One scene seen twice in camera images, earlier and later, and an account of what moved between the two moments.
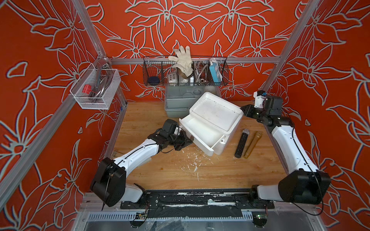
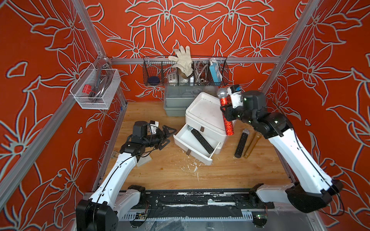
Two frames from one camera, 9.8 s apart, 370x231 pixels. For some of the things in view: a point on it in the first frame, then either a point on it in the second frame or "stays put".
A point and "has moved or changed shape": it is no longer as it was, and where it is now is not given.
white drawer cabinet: x=212 y=125 has moved or changed shape
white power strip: x=172 y=78 stays put
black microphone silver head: x=241 y=143 stays put
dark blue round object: x=153 y=80 stays put
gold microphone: x=255 y=140 stays put
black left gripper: x=184 y=143 -> x=165 y=133
